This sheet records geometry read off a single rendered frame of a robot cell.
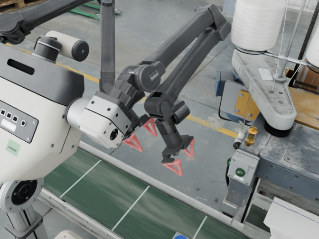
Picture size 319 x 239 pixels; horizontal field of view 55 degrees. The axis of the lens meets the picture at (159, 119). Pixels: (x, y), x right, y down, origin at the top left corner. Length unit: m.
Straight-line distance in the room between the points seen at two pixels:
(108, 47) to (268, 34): 0.57
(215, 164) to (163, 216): 1.00
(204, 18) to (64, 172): 1.51
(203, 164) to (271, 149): 1.78
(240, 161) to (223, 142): 2.05
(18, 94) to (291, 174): 0.84
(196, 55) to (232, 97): 0.39
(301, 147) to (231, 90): 0.44
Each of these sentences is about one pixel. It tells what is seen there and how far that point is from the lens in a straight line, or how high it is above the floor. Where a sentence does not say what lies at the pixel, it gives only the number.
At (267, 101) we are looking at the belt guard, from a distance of 1.08.
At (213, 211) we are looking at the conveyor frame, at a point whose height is 0.42.
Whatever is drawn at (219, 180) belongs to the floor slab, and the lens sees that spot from 2.67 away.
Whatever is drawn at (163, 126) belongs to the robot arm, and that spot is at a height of 1.36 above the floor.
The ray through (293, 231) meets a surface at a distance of 1.45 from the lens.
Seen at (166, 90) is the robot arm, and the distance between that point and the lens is 0.96.
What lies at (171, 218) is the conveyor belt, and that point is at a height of 0.38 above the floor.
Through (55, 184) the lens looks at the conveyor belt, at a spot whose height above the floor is 0.38.
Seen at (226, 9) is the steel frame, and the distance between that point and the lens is 6.07.
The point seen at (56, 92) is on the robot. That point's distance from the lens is 0.89.
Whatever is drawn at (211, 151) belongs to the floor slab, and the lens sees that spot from 2.89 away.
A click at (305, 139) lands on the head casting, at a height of 1.34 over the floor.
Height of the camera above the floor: 1.99
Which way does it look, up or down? 39 degrees down
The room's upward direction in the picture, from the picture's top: 2 degrees clockwise
